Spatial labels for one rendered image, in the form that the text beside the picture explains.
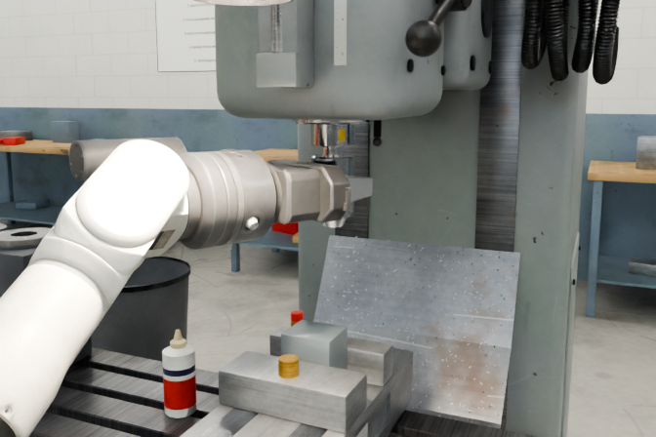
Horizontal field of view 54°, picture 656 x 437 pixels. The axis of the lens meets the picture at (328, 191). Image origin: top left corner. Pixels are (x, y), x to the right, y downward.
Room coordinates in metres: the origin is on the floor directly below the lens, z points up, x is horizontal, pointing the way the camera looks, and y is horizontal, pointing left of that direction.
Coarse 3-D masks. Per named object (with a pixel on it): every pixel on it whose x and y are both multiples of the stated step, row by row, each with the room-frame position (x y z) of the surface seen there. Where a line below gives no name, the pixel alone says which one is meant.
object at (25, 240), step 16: (0, 224) 0.98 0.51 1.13; (0, 240) 0.87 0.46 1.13; (16, 240) 0.87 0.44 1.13; (32, 240) 0.88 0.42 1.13; (0, 256) 0.85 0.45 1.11; (16, 256) 0.84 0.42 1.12; (0, 272) 0.85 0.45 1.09; (16, 272) 0.84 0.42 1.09; (0, 288) 0.85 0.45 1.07; (80, 352) 0.92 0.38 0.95
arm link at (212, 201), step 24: (72, 144) 0.54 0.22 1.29; (96, 144) 0.54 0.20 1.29; (120, 144) 0.55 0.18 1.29; (168, 144) 0.58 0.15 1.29; (72, 168) 0.55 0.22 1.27; (96, 168) 0.53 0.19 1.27; (192, 168) 0.55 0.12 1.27; (216, 168) 0.55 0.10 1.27; (192, 192) 0.54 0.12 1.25; (216, 192) 0.54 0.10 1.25; (192, 216) 0.54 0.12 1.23; (216, 216) 0.54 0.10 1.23; (168, 240) 0.54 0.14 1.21; (192, 240) 0.55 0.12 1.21; (216, 240) 0.55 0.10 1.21
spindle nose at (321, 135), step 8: (312, 128) 0.68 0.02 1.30; (320, 128) 0.67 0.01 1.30; (328, 128) 0.66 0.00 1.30; (336, 128) 0.66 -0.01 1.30; (344, 128) 0.67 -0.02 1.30; (352, 128) 0.68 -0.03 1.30; (312, 136) 0.68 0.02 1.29; (320, 136) 0.67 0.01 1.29; (328, 136) 0.66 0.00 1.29; (336, 136) 0.66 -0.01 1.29; (352, 136) 0.68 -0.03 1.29; (312, 144) 0.68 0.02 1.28; (320, 144) 0.67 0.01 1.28; (328, 144) 0.66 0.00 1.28; (336, 144) 0.66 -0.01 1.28; (344, 144) 0.67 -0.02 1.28; (352, 144) 0.68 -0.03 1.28
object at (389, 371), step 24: (360, 360) 0.70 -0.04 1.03; (384, 360) 0.69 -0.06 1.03; (408, 360) 0.78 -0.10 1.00; (384, 384) 0.69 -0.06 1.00; (408, 384) 0.78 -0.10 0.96; (216, 408) 0.64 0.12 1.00; (384, 408) 0.70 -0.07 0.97; (192, 432) 0.59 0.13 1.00; (216, 432) 0.59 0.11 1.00; (240, 432) 0.59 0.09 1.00; (264, 432) 0.59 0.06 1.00; (288, 432) 0.59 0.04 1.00; (312, 432) 0.59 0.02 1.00; (336, 432) 0.59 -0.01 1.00; (360, 432) 0.63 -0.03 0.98; (384, 432) 0.69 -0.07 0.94
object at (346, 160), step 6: (312, 156) 0.68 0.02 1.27; (318, 156) 0.67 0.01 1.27; (324, 156) 0.67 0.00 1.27; (330, 156) 0.67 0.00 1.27; (336, 156) 0.67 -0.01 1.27; (342, 156) 0.67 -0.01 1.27; (348, 156) 0.67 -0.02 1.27; (312, 162) 0.68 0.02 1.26; (318, 162) 0.67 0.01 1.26; (324, 162) 0.67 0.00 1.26; (330, 162) 0.66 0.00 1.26; (336, 162) 0.66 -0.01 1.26; (342, 162) 0.67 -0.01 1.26; (348, 162) 0.67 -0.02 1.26
